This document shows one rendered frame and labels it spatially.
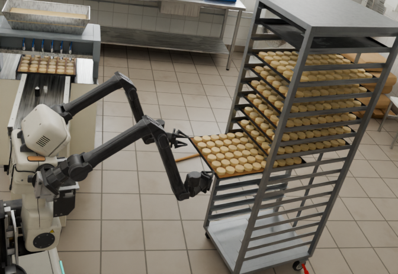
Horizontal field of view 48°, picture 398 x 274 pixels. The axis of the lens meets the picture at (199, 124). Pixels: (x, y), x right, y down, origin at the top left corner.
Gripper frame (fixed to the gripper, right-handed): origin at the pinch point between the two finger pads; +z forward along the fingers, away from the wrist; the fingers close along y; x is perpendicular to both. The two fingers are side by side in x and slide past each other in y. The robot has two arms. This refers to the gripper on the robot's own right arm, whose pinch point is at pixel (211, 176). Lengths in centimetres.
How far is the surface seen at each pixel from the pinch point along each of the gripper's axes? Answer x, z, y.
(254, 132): 0.7, 41.0, -10.9
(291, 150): 25, 42, -11
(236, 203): -7, 64, 63
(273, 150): 21.2, 22.6, -17.5
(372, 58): -8, 364, 23
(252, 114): -4.6, 43.9, -19.9
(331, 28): 27, 33, -86
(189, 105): -148, 206, 95
